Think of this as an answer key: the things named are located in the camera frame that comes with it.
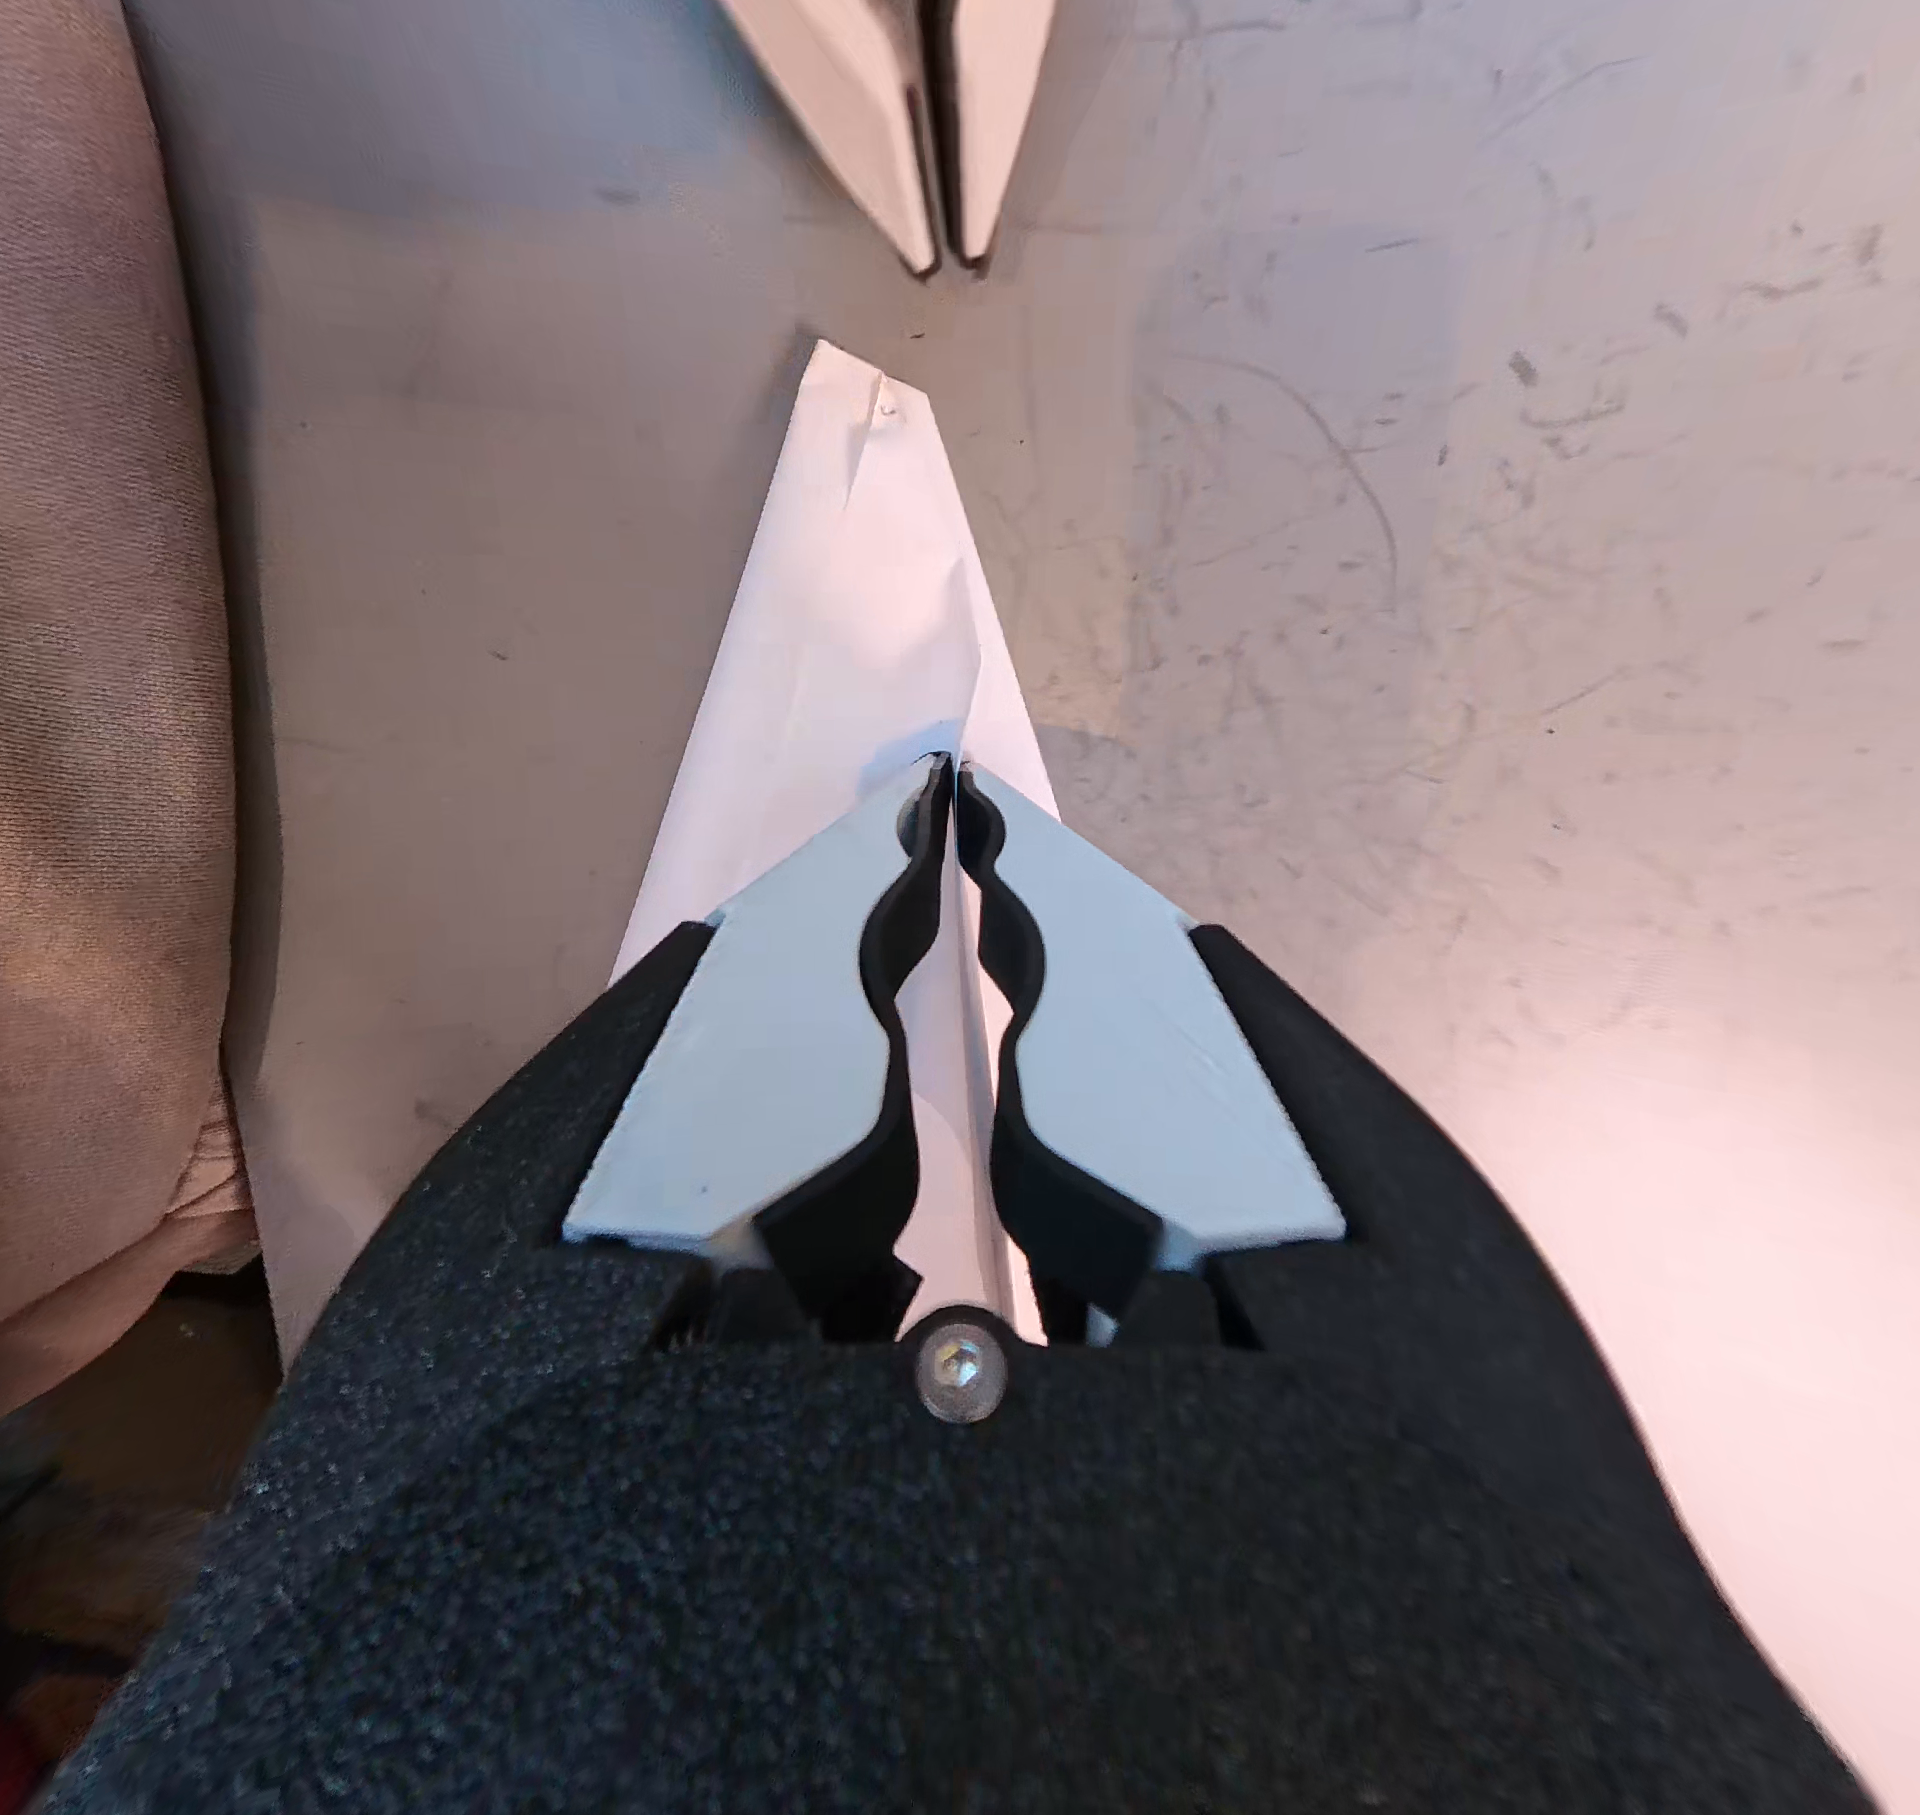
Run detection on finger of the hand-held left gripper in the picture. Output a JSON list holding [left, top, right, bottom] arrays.
[[654, 0, 941, 275], [921, 0, 1083, 272]]

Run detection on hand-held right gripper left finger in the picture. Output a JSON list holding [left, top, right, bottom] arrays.
[[565, 747, 964, 1337]]

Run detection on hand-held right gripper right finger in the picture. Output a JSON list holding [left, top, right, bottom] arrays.
[[954, 763, 1346, 1349]]

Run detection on white paper sheet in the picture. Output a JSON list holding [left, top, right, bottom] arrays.
[[614, 337, 1065, 1340]]

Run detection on grey desk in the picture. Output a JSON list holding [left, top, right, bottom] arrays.
[[74, 0, 1920, 1815]]

